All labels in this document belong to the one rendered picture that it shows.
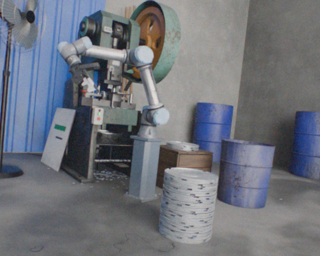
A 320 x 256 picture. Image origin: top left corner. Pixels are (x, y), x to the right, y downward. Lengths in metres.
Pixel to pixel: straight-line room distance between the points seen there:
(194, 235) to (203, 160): 1.05
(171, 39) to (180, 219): 1.73
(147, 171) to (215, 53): 3.65
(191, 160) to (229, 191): 0.39
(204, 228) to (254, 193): 0.84
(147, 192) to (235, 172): 0.68
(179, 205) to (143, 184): 0.64
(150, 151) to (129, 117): 0.68
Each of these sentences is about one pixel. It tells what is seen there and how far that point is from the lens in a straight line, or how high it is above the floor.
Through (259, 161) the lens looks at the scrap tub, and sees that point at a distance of 2.26.
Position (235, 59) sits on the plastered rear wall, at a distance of 5.81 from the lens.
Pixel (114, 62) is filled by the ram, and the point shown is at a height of 1.06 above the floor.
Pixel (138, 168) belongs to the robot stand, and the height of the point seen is 0.22.
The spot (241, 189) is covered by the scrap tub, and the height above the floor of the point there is 0.13.
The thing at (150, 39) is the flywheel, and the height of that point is 1.36.
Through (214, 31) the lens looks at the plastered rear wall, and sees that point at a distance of 5.43.
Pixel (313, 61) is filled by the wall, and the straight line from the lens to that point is 5.19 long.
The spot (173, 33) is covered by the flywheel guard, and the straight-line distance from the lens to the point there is 2.77.
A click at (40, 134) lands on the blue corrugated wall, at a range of 3.79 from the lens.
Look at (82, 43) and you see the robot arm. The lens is 1.82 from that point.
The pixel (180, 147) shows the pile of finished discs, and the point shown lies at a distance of 2.43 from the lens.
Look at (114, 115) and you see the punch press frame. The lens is 2.59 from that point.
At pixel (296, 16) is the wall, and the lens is 5.58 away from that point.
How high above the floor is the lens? 0.63
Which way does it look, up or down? 3 degrees down
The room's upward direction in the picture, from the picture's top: 6 degrees clockwise
